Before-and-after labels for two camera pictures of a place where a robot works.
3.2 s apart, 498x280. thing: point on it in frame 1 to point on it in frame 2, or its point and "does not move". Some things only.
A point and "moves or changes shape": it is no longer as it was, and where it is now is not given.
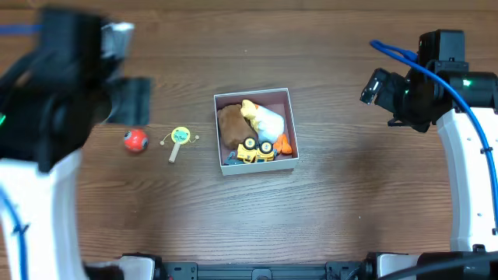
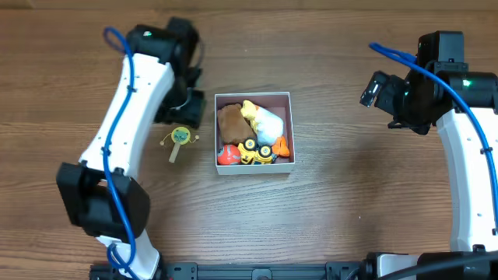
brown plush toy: (234, 128) does not move
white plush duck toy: (268, 125) does not move
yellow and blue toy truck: (250, 151) does not move
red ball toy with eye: (136, 140) moves or changes shape
